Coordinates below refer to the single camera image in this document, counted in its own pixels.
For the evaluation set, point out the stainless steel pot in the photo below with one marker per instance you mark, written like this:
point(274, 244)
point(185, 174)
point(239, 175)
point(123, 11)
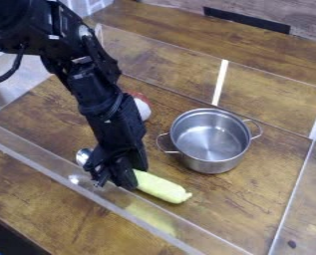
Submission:
point(209, 139)

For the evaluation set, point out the clear acrylic enclosure panel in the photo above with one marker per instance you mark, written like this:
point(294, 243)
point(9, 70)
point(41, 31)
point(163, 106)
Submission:
point(187, 62)

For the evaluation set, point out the black wall baseboard strip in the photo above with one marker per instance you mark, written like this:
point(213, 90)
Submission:
point(246, 20)

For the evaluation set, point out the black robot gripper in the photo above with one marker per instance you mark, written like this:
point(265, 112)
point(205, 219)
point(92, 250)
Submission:
point(119, 130)

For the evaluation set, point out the white red toy mushroom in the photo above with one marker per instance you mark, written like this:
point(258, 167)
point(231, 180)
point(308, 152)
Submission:
point(143, 105)

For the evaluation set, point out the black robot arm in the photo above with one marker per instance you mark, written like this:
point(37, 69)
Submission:
point(45, 29)

